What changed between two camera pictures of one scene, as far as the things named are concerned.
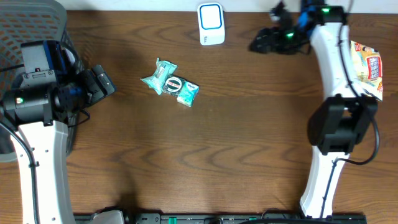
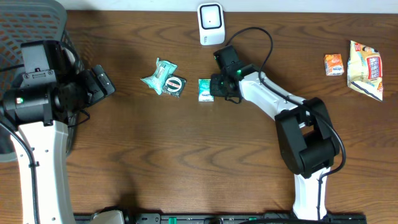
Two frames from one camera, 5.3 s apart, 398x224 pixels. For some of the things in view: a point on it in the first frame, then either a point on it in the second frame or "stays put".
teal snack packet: [164, 70] stays put
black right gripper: [271, 44] → [214, 89]
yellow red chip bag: [368, 67] stays put
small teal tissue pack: [188, 94] → [204, 90]
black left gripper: [94, 86] stays put
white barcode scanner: [211, 23] stays put
